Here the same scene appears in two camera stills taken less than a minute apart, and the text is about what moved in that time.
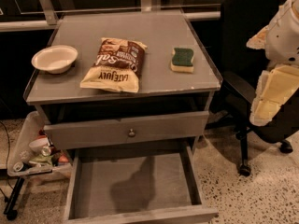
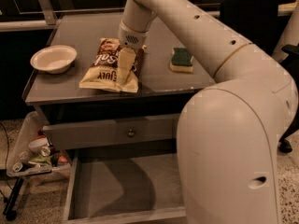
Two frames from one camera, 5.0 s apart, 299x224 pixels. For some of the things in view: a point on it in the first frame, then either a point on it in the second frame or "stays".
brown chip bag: [118, 66] stays
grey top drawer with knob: [126, 131] stays
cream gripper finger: [276, 85] to [125, 61]
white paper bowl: [55, 59] stays
